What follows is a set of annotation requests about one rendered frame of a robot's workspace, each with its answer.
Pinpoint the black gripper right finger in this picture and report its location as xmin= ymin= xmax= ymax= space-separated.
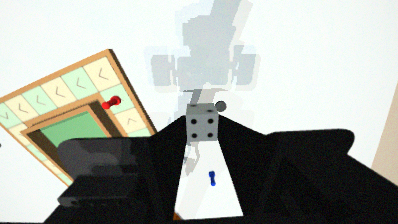
xmin=217 ymin=114 xmax=355 ymax=216

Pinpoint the square board game with green tray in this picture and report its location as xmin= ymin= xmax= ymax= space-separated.
xmin=0 ymin=56 xmax=152 ymax=185

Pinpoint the grey die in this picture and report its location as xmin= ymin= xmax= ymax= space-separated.
xmin=186 ymin=103 xmax=219 ymax=142

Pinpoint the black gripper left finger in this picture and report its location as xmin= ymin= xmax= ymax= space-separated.
xmin=57 ymin=115 xmax=187 ymax=221

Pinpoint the dark red game pawn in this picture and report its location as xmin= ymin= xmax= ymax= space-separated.
xmin=101 ymin=95 xmax=121 ymax=109

